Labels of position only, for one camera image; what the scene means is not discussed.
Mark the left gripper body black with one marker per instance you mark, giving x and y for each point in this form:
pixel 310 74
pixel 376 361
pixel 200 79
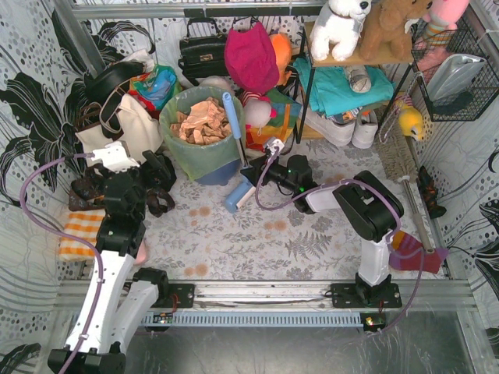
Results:
pixel 154 171

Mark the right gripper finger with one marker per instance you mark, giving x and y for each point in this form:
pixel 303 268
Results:
pixel 254 181
pixel 254 169

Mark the blue trash bin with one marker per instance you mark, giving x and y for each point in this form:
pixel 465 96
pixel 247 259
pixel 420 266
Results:
pixel 216 175

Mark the green trash bag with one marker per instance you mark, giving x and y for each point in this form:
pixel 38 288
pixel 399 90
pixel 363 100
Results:
pixel 195 161

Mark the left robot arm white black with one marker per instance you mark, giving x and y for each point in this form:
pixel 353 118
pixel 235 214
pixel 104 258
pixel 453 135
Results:
pixel 117 249

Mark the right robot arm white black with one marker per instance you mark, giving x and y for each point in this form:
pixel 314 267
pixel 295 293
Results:
pixel 372 210

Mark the rainbow striped bag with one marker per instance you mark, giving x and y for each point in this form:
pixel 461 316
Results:
pixel 280 127

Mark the magenta cloth bag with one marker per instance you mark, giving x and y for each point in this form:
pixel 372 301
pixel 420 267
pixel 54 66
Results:
pixel 250 59

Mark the cream canvas tote bag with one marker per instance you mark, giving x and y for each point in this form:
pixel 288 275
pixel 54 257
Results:
pixel 137 129

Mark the left white sneaker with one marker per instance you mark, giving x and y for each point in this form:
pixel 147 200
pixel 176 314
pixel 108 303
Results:
pixel 337 134

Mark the white sneaker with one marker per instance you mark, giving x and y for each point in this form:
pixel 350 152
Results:
pixel 337 134
pixel 365 130

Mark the pink white plush doll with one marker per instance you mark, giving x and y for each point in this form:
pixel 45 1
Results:
pixel 257 109

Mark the graphic print shirt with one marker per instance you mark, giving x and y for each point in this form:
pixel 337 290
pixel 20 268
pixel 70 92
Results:
pixel 347 116

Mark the right white sneaker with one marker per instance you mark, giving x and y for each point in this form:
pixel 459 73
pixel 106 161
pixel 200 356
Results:
pixel 365 130

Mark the teal folded cloth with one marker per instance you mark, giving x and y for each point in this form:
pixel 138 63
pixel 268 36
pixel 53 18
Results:
pixel 331 93

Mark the white sheep plush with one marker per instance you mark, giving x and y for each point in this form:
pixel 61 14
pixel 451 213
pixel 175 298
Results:
pixel 219 82

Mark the yellow duck plush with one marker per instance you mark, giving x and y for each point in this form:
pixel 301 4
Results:
pixel 410 119

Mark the black leather handbag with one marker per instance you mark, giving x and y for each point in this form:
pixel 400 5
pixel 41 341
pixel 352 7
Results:
pixel 202 57

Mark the colourful printed cloth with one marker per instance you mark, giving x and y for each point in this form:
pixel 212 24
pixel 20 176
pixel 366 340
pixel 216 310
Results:
pixel 154 89

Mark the purple striped sock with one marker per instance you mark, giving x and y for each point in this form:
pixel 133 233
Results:
pixel 409 253

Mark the black orange toy figure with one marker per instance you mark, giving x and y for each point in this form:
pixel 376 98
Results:
pixel 428 191

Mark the orange plush toy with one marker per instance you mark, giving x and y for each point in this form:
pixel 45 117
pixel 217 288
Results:
pixel 283 51

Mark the pink rolled cloth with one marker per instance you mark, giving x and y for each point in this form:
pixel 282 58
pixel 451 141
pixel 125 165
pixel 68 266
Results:
pixel 142 254

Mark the black metal wooden shelf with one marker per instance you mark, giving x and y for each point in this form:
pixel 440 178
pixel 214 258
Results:
pixel 384 56

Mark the white dog plush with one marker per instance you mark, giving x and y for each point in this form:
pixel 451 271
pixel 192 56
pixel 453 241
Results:
pixel 337 29

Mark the brown teddy bear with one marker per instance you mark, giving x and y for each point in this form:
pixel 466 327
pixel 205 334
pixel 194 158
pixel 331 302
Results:
pixel 389 22

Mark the brown patterned sandal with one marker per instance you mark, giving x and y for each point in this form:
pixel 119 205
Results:
pixel 87 192

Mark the black hat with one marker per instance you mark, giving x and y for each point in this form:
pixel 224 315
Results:
pixel 98 89

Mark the orange checkered towel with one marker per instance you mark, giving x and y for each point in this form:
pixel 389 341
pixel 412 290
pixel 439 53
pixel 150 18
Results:
pixel 84 225

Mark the silver foil pouch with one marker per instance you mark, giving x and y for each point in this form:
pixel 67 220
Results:
pixel 454 75

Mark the pink plush toy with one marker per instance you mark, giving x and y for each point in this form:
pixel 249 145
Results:
pixel 441 23

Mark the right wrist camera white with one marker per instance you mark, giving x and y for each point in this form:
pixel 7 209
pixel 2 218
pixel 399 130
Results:
pixel 273 146

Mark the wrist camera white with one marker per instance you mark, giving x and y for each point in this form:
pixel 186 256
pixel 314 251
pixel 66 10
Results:
pixel 115 157
pixel 273 146

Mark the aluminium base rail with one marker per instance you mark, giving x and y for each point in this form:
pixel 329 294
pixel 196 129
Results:
pixel 276 303

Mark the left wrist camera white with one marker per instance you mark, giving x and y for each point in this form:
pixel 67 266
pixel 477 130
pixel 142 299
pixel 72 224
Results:
pixel 115 157

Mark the black wire basket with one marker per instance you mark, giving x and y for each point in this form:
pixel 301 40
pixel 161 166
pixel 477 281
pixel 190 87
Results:
pixel 471 103

